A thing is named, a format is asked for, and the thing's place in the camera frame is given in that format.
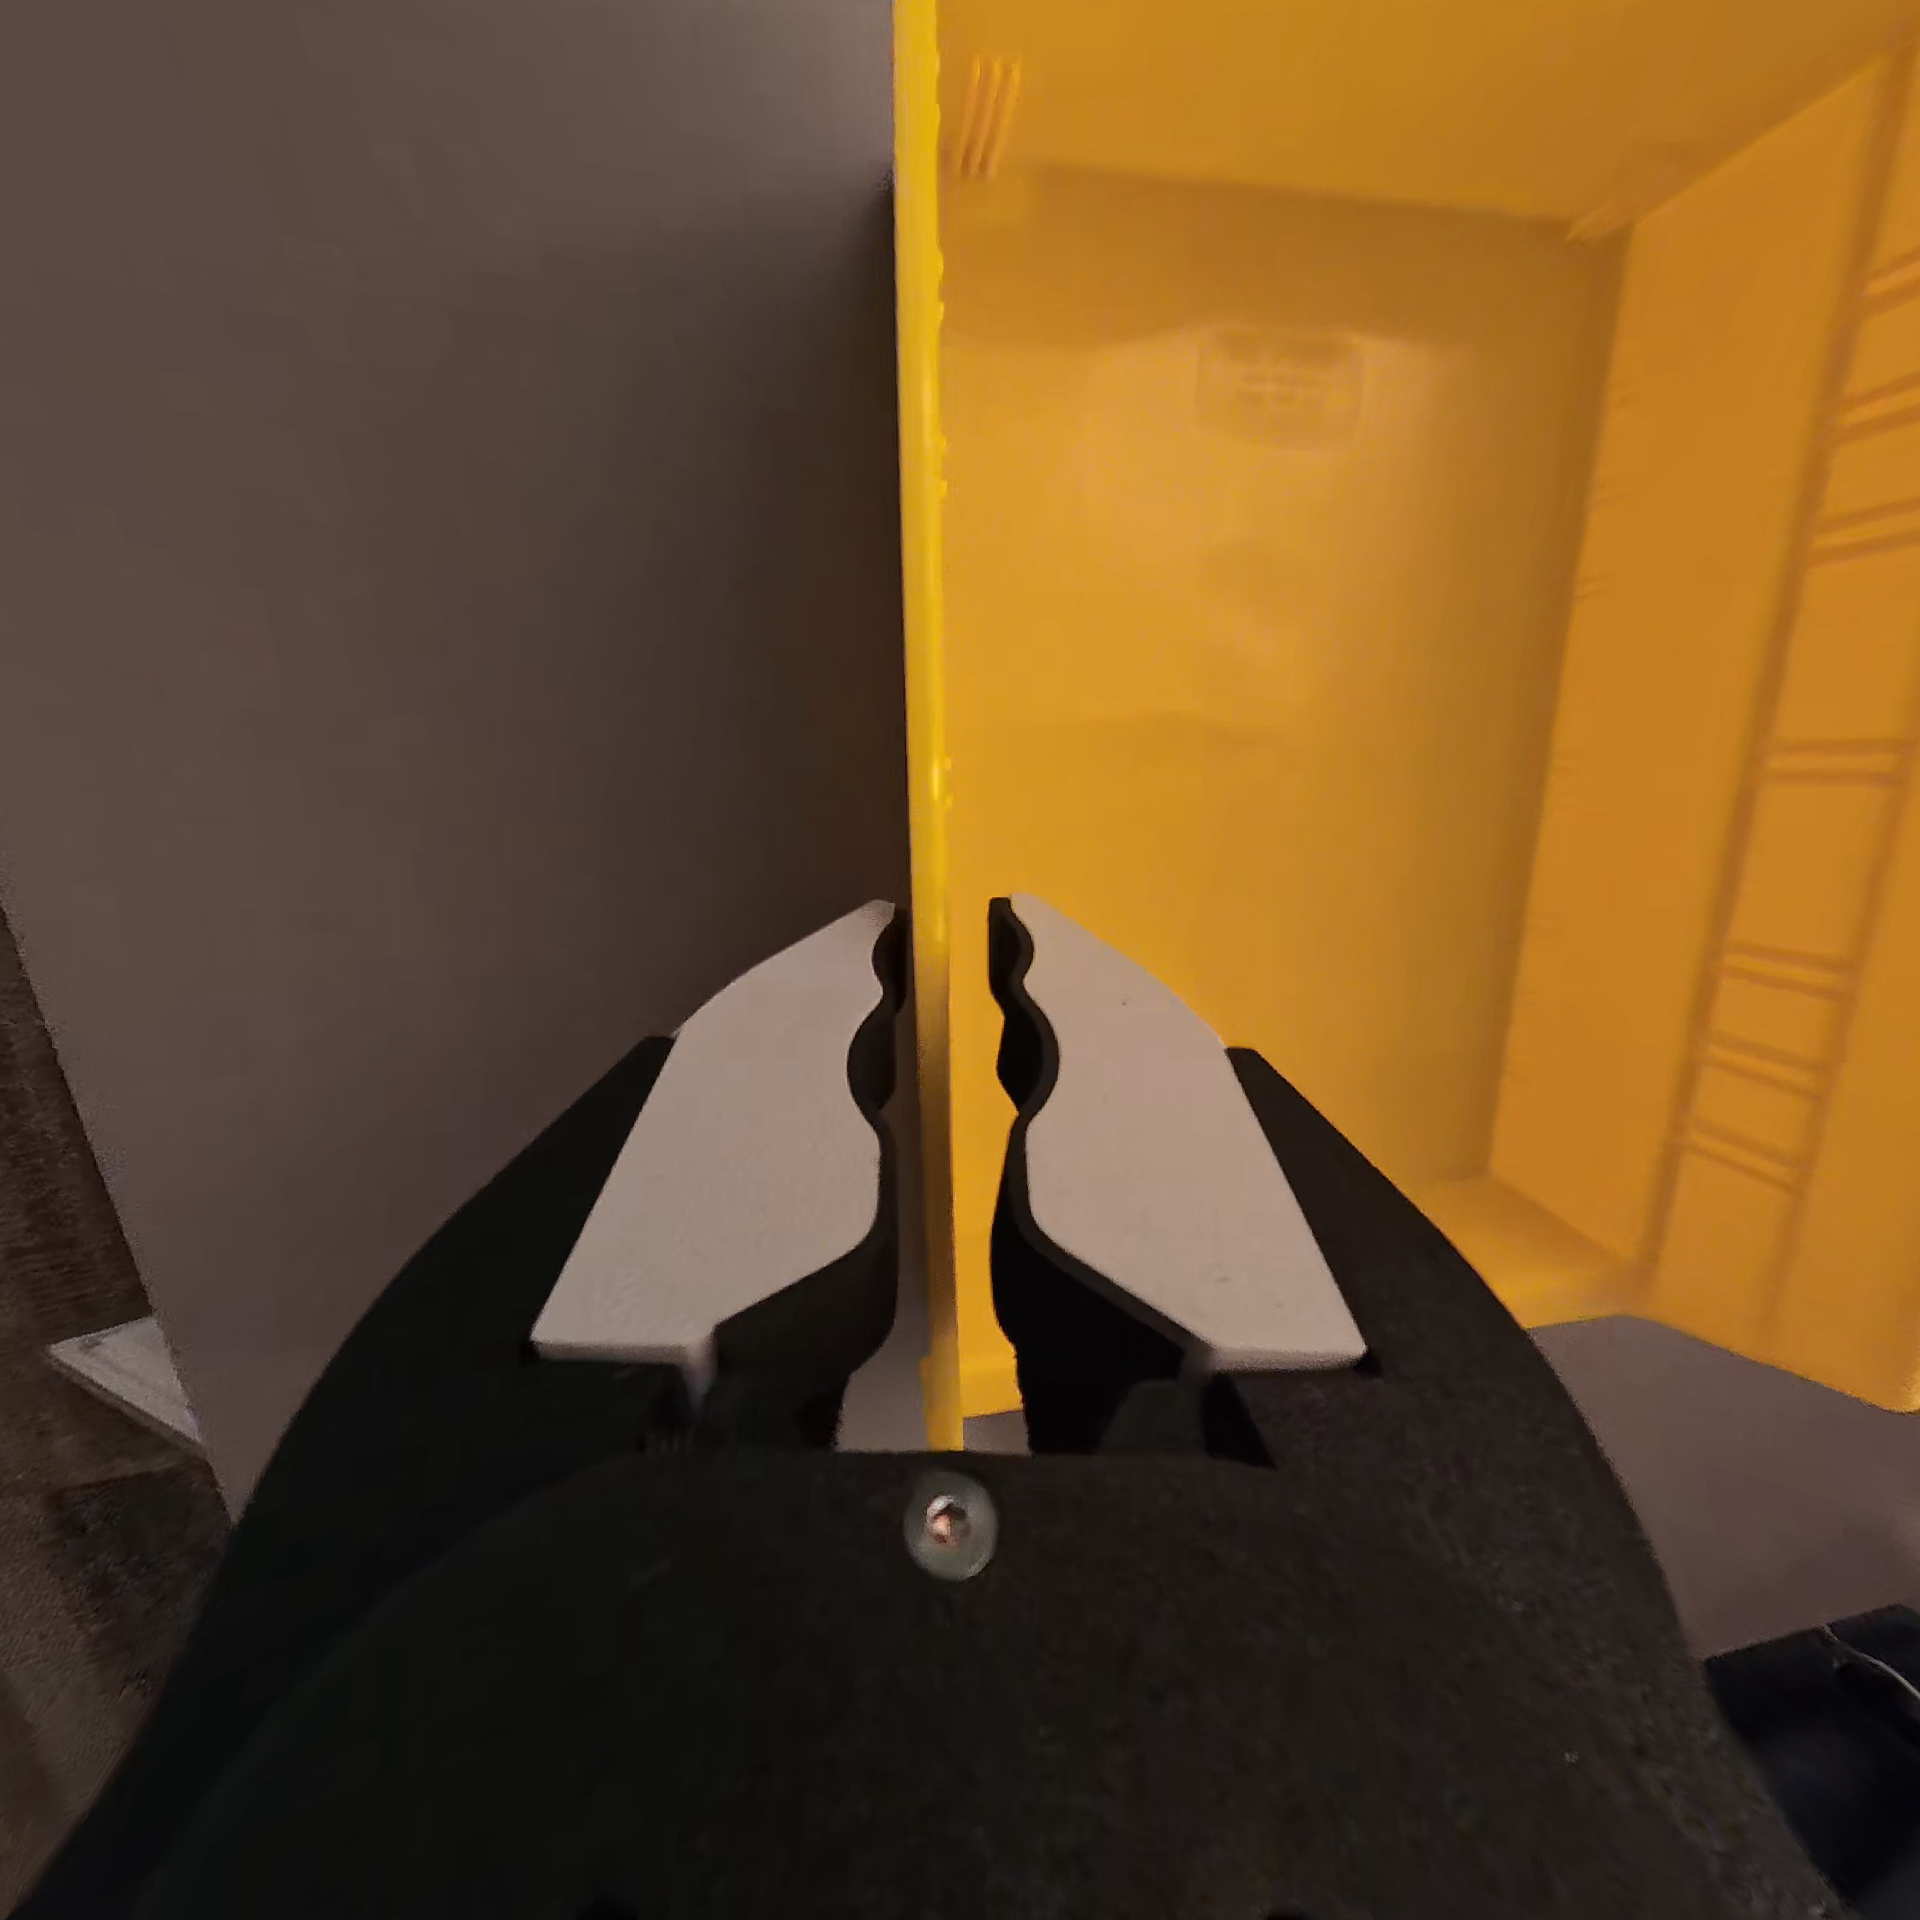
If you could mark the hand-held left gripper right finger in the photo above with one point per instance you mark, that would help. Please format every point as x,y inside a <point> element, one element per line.
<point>1171,1200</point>

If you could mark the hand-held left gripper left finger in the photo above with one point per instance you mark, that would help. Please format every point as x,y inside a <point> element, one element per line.
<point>720,1200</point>

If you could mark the yellow plastic bin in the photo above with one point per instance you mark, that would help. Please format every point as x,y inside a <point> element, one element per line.
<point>1277,674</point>

